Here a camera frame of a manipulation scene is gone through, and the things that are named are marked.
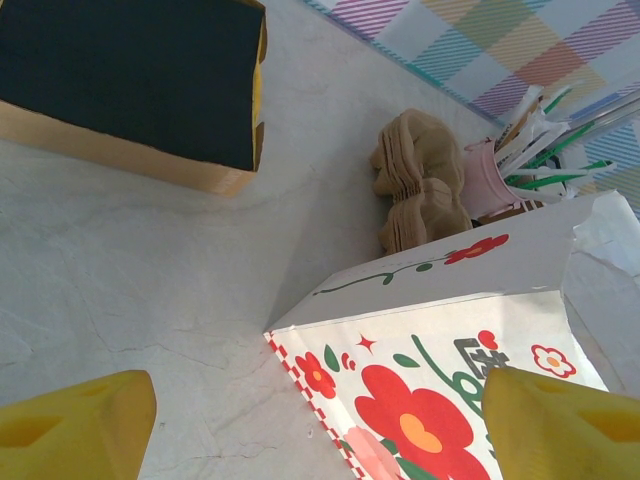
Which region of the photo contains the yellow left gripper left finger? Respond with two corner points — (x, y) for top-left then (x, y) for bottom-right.
(0, 369), (158, 480)

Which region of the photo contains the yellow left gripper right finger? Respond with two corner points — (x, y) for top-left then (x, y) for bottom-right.
(482, 367), (640, 480)

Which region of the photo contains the white flower print paper bag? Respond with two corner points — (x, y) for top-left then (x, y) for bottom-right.
(263, 192), (640, 480)

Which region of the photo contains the green plastic stirrer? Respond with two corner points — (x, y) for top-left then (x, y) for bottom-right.
(542, 84), (574, 116)
(519, 122), (611, 171)
(504, 159), (619, 184)

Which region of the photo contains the pink metal bucket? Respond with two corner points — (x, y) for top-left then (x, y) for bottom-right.
(462, 139), (546, 217)

